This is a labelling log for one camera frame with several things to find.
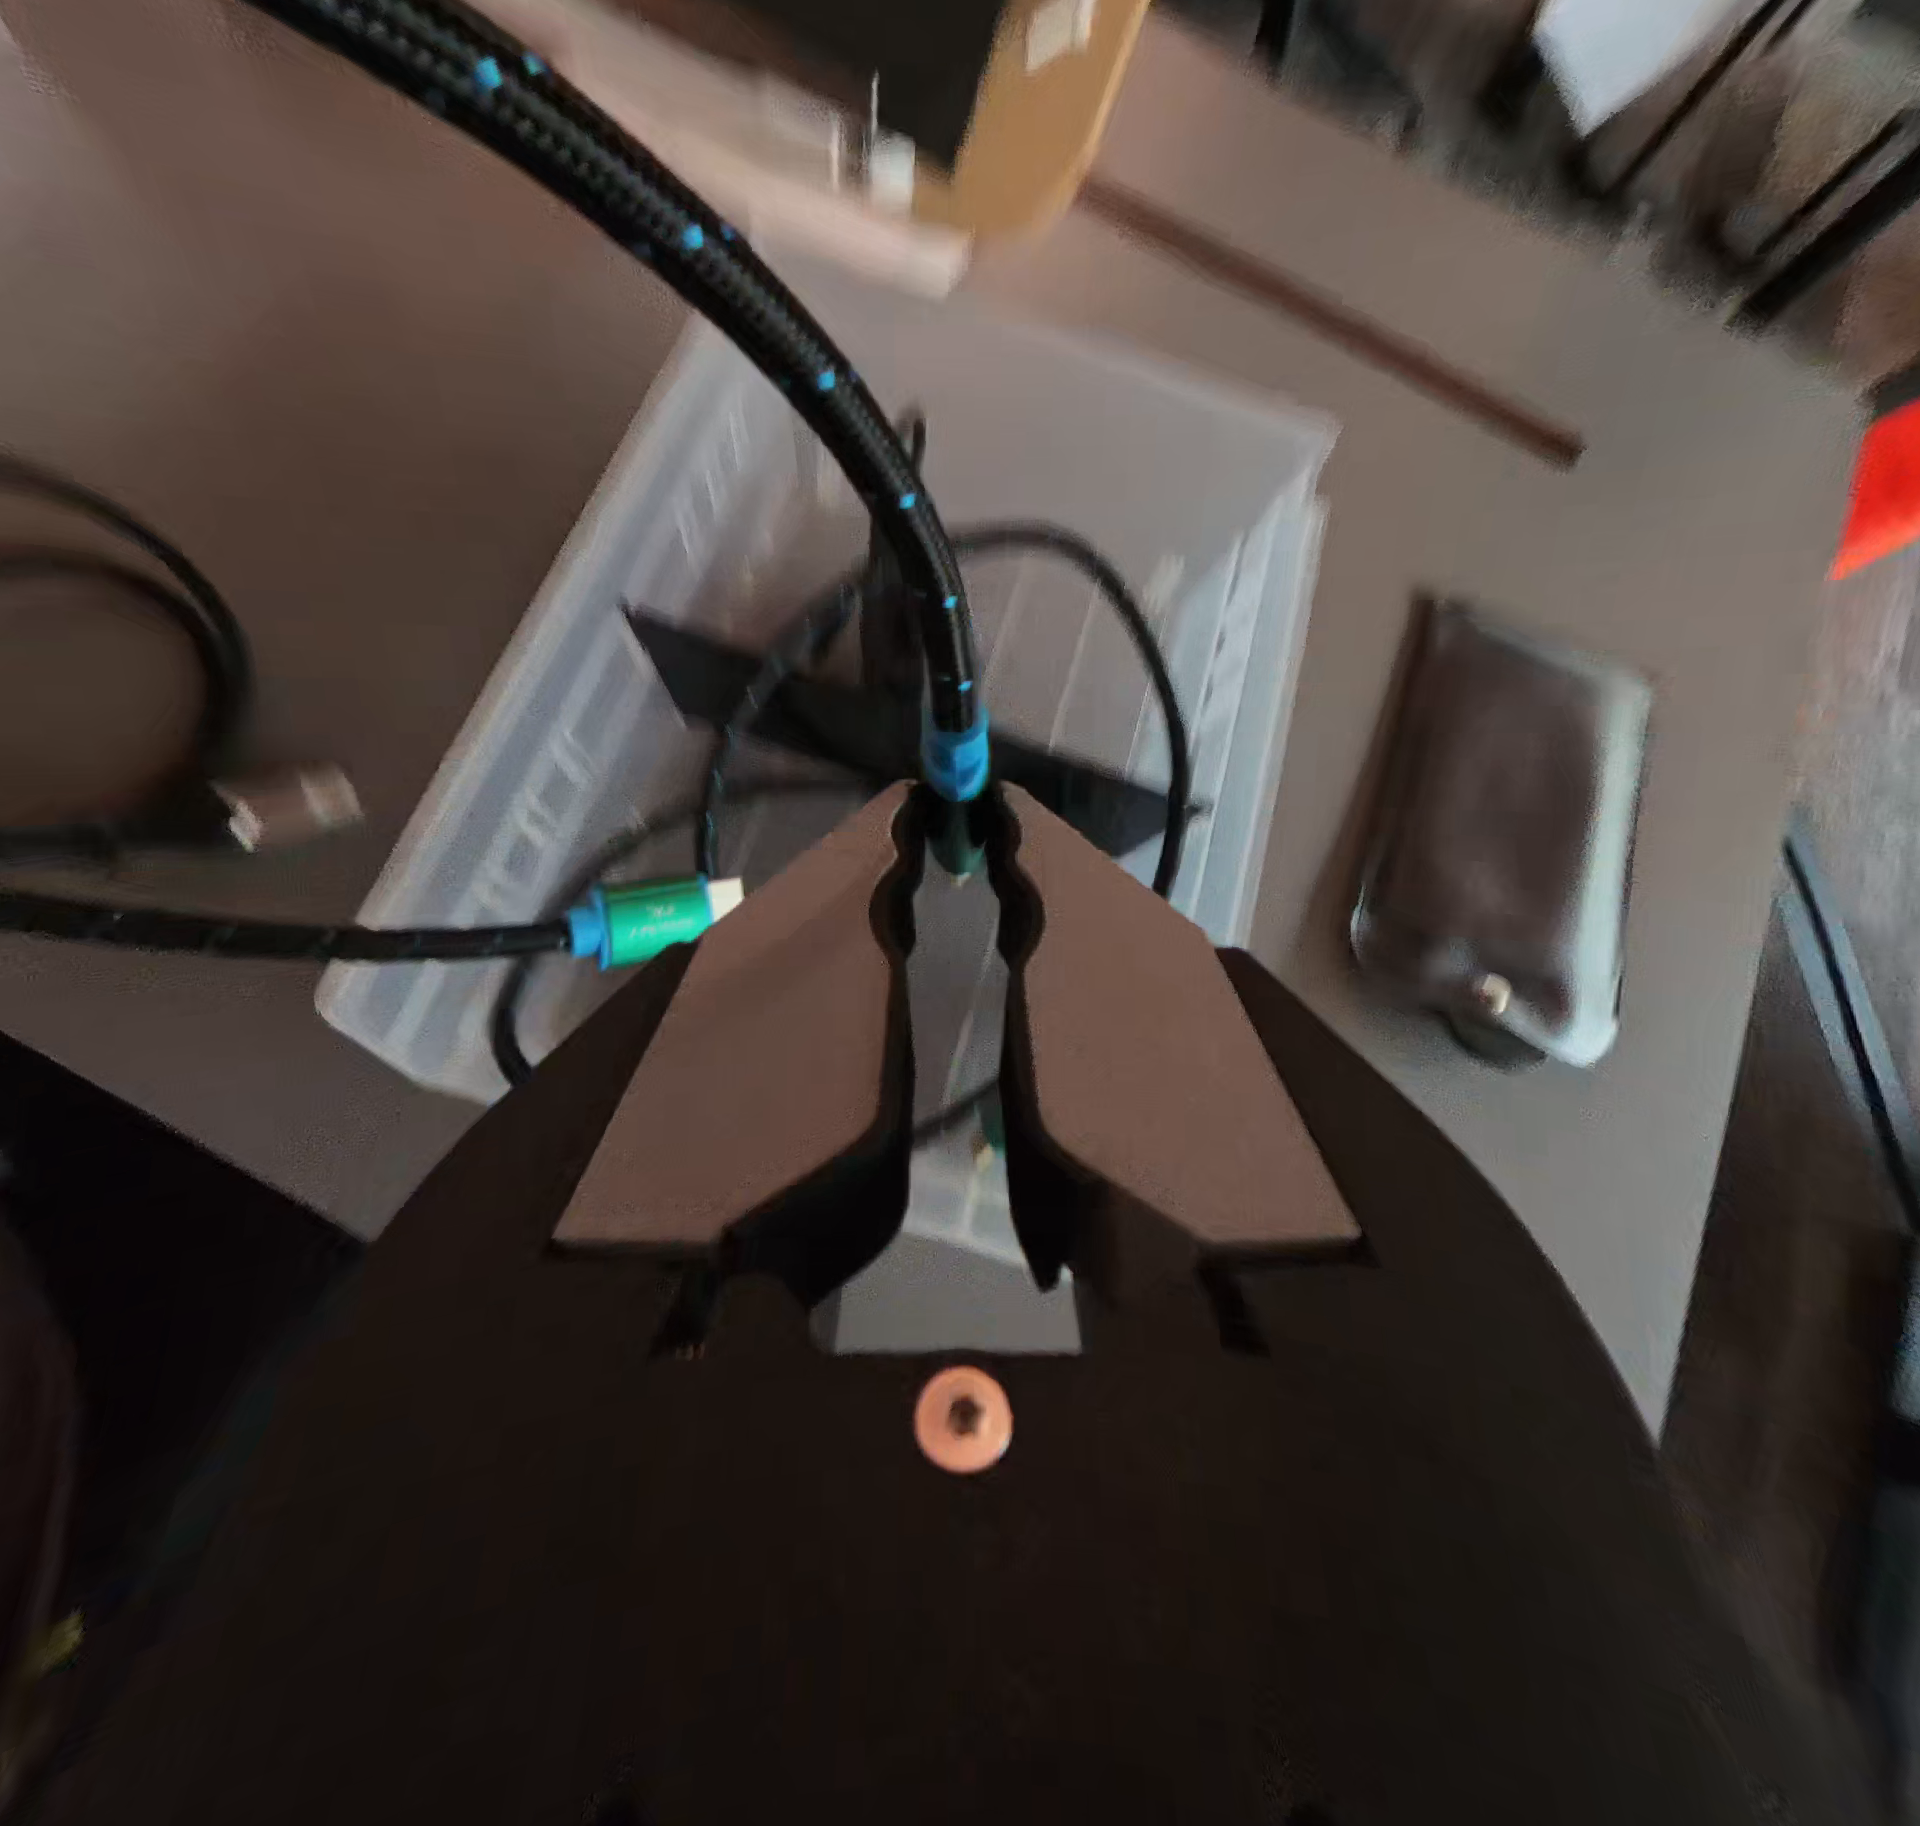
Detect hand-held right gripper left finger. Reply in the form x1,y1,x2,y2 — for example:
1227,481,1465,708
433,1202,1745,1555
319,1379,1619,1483
550,783,919,1305

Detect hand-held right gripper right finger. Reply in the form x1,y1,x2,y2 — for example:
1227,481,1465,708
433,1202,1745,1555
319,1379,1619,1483
990,783,1368,1295

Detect braided hdmi cable green plugs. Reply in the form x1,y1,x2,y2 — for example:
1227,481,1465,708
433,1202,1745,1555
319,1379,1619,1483
0,0,1001,979
488,418,1198,1196

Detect clear plastic bin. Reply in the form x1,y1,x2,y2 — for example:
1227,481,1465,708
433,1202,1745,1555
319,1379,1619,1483
314,320,1346,1266

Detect dark flat device grey rim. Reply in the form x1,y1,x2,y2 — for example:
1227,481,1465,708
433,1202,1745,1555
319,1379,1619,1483
1347,595,1655,1072

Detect red plastic object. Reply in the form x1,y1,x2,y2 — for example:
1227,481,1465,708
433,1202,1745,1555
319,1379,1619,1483
1826,400,1920,585

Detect white panel on black stand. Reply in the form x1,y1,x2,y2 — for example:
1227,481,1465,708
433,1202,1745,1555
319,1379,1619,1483
1527,0,1887,136

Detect black cable with grey plug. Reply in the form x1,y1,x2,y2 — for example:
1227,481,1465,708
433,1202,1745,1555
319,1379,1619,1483
0,454,365,871

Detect black monitor with tan frame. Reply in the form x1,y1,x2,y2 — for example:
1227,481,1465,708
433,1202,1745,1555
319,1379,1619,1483
360,0,1187,304

